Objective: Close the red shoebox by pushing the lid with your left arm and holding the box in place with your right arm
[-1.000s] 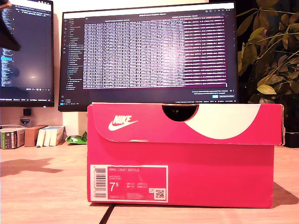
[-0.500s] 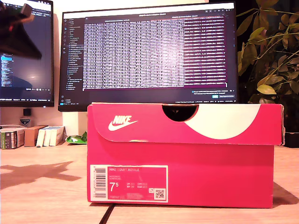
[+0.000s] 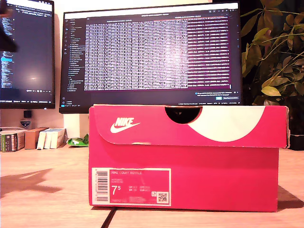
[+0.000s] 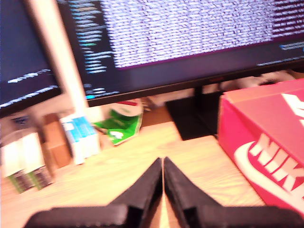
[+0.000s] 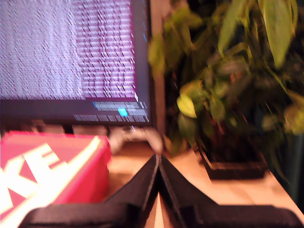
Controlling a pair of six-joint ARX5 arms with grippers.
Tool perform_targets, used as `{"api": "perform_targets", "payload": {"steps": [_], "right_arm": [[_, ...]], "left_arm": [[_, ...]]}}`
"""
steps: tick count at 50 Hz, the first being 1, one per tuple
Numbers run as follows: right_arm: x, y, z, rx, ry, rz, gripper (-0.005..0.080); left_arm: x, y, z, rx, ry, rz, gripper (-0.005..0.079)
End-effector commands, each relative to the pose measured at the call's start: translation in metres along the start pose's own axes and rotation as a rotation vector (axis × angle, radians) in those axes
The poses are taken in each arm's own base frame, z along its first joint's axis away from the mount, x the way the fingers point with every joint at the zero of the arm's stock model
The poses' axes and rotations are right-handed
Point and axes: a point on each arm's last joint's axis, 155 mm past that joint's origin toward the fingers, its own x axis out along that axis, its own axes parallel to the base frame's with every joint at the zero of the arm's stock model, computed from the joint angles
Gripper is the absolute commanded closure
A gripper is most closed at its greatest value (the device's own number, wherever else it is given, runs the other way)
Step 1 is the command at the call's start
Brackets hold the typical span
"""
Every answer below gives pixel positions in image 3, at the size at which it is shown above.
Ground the white small box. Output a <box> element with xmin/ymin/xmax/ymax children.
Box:
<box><xmin>50</xmin><ymin>128</ymin><xmax>67</xmax><ymax>149</ymax></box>
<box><xmin>37</xmin><ymin>130</ymin><xmax>48</xmax><ymax>150</ymax></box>
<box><xmin>44</xmin><ymin>131</ymin><xmax>54</xmax><ymax>150</ymax></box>

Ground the white monitor stand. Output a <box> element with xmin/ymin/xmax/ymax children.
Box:
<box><xmin>63</xmin><ymin>113</ymin><xmax>81</xmax><ymax>143</ymax></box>

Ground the computer monitor with code editor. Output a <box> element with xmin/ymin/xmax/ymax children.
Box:
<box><xmin>0</xmin><ymin>0</ymin><xmax>56</xmax><ymax>110</ymax></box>

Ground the green plastic packet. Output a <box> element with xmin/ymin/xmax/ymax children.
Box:
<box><xmin>66</xmin><ymin>133</ymin><xmax>90</xmax><ymax>148</ymax></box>

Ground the black plant pot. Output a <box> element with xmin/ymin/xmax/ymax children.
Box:
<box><xmin>289</xmin><ymin>134</ymin><xmax>304</xmax><ymax>151</ymax></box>

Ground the red Nike shoebox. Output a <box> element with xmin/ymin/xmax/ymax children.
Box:
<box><xmin>88</xmin><ymin>104</ymin><xmax>291</xmax><ymax>213</ymax></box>

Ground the green leafy houseplant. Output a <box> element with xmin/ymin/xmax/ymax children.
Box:
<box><xmin>240</xmin><ymin>0</ymin><xmax>304</xmax><ymax>107</ymax></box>

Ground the brown cardboard box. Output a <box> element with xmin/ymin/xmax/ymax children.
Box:
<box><xmin>24</xmin><ymin>127</ymin><xmax>49</xmax><ymax>150</ymax></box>

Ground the green printed small box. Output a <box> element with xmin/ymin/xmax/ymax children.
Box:
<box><xmin>0</xmin><ymin>130</ymin><xmax>26</xmax><ymax>153</ymax></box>

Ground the wide computer monitor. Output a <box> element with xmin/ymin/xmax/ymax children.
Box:
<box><xmin>58</xmin><ymin>2</ymin><xmax>243</xmax><ymax>114</ymax></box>

